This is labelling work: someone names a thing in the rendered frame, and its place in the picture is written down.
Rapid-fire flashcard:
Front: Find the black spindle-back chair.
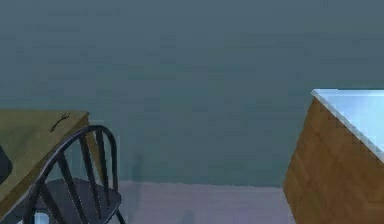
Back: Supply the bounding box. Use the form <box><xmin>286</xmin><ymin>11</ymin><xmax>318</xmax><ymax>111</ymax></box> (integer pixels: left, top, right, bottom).
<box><xmin>21</xmin><ymin>124</ymin><xmax>128</xmax><ymax>224</ymax></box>

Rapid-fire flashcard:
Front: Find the small dark utensil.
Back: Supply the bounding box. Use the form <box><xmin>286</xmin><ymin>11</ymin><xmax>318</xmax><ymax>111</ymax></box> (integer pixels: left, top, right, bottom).
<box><xmin>49</xmin><ymin>112</ymin><xmax>71</xmax><ymax>133</ymax></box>

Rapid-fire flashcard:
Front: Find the olive wooden dining table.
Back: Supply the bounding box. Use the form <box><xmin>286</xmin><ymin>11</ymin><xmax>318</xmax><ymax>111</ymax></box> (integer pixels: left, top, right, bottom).
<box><xmin>0</xmin><ymin>110</ymin><xmax>104</xmax><ymax>212</ymax></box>

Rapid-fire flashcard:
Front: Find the black rounded appliance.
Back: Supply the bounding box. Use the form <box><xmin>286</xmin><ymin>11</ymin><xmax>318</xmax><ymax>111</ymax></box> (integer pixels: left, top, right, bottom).
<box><xmin>0</xmin><ymin>144</ymin><xmax>14</xmax><ymax>186</ymax></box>

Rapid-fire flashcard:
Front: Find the brown cabinet with pale top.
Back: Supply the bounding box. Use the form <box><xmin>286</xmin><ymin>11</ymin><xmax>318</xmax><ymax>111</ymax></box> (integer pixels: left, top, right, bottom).
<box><xmin>282</xmin><ymin>88</ymin><xmax>384</xmax><ymax>224</ymax></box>

